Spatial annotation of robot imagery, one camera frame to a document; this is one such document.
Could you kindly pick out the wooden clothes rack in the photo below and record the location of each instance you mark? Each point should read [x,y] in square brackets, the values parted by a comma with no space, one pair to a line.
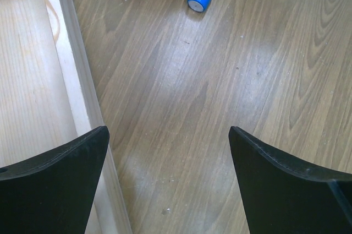
[48,96]

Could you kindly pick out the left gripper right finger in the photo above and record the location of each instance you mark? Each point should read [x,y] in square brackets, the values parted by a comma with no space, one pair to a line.
[282,193]

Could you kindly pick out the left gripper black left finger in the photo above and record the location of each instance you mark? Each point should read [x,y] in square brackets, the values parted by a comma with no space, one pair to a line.
[53,192]

